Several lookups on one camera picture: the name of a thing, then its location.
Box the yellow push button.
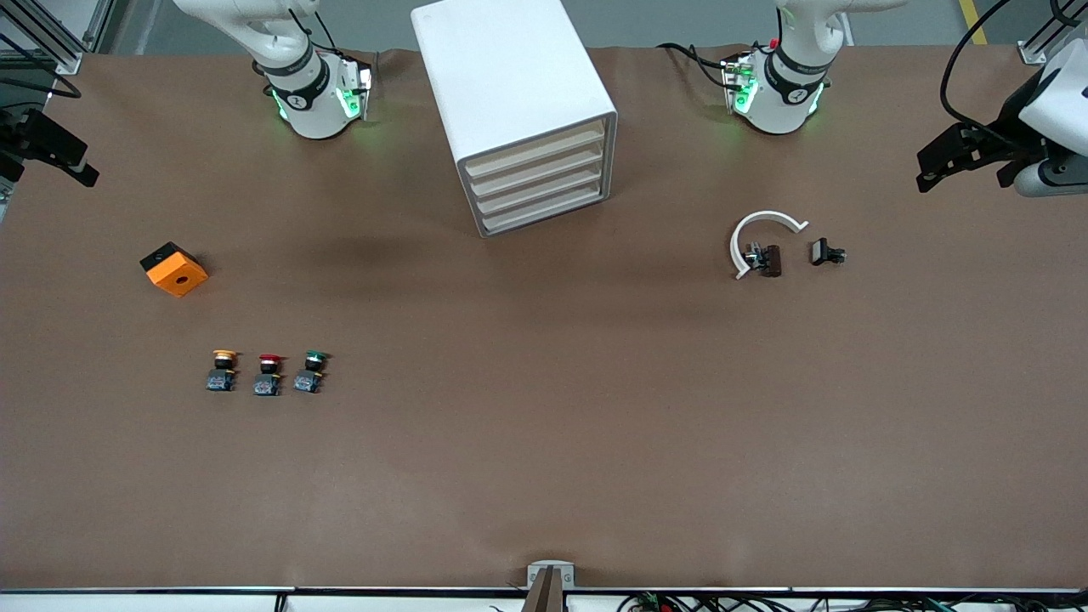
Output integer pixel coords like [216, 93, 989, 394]
[206, 348, 241, 394]

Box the tangled cable bundle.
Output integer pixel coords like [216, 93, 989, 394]
[616, 591, 1088, 612]

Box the orange box with hole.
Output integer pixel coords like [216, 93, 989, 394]
[139, 241, 209, 298]

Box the brown grey camera post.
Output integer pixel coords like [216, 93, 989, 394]
[520, 568, 569, 612]

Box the green lit left base box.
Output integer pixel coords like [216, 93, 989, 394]
[721, 53, 759, 116]

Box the white table edge rail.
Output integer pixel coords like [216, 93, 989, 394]
[0, 586, 1088, 612]

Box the red push button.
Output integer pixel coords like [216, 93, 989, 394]
[252, 353, 286, 398]

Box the green lit base box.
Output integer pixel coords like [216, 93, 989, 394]
[721, 53, 759, 116]
[336, 59, 375, 122]

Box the black base cable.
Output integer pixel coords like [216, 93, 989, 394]
[657, 42, 734, 91]

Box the brown table cover sheet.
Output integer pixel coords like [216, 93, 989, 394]
[0, 47, 1088, 592]

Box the white drawer cabinet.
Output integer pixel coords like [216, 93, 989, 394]
[411, 0, 619, 239]

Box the beige drawer holding button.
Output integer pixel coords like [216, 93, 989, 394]
[464, 121, 609, 179]

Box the green lit right base box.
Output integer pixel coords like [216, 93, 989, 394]
[336, 59, 375, 122]

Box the grey metal bracket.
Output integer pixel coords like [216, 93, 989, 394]
[527, 561, 575, 589]

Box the white curved plastic ring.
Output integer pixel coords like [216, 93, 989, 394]
[729, 210, 810, 281]

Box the green push button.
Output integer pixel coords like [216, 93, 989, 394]
[293, 349, 331, 394]

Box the aluminium frame profile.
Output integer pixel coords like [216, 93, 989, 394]
[0, 0, 116, 74]
[1018, 0, 1088, 66]

